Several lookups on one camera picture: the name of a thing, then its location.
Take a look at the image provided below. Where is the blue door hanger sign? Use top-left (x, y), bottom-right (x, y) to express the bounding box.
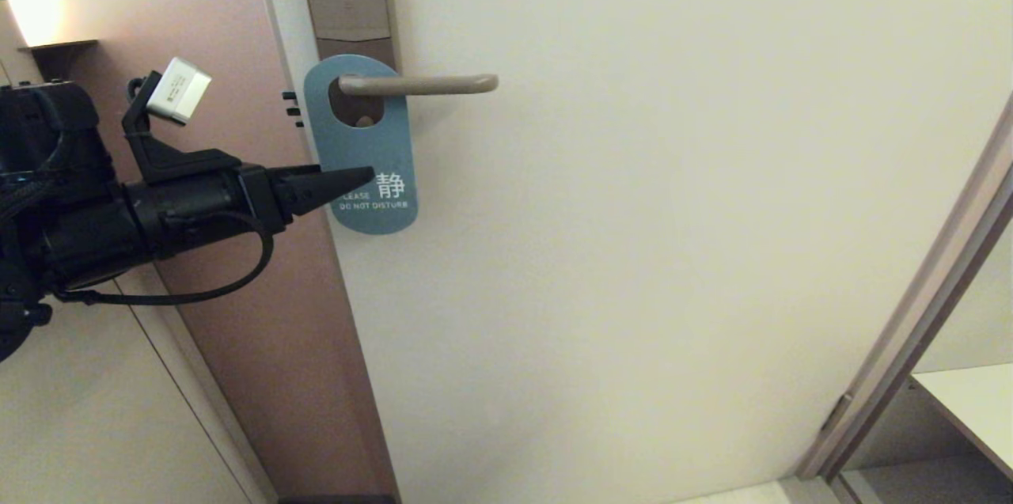
top-left (304, 54), bottom-right (419, 236)

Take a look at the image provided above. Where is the wall lamp with shelf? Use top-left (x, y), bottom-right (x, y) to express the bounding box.
top-left (17, 40), bottom-right (100, 83)

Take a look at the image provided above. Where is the white room door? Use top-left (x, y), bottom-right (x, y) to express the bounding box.
top-left (252, 0), bottom-right (1013, 504)

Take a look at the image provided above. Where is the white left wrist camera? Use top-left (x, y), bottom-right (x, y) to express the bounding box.
top-left (146, 57), bottom-right (213, 126)

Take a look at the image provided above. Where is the beige metal door handle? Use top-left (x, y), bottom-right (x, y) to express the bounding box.
top-left (339, 74), bottom-right (499, 97)

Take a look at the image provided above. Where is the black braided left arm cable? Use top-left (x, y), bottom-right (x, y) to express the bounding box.
top-left (51, 209), bottom-right (275, 306)

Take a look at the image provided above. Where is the white shelf board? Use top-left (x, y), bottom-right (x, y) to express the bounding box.
top-left (910, 364), bottom-right (1013, 481)

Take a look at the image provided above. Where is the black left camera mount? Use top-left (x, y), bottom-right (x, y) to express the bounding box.
top-left (121, 73), bottom-right (243, 186)

